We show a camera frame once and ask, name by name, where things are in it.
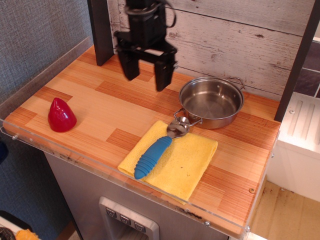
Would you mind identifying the clear acrylic edge guard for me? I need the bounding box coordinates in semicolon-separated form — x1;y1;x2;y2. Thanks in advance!
3;112;280;239

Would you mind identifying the dark right frame post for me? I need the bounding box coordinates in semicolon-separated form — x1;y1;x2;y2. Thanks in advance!
274;0;320;122

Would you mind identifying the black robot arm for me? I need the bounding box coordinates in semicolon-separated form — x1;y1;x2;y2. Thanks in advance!
114;0;177;92

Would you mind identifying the blue handled metal spoon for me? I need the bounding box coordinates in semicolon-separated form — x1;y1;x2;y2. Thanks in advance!
133;116;190;180

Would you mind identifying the grey toy fridge cabinet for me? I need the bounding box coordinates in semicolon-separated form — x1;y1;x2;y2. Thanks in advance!
45;153;228;240

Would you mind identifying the stainless steel pot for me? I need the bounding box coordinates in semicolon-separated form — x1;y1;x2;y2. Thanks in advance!
173;76;245;130

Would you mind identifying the white toy sink unit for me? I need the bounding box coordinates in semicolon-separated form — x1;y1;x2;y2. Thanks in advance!
266;92;320;201

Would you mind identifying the yellow folded cloth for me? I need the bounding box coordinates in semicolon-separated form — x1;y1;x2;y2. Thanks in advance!
118;120;218;201

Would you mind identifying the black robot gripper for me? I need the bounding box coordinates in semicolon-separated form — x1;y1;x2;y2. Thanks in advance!
114;7;177;92

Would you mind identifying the red plastic pepper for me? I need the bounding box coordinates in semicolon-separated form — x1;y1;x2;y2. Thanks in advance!
47;97;77;133

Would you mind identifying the orange object bottom left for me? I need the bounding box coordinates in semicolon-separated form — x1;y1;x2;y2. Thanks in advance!
15;229;40;240

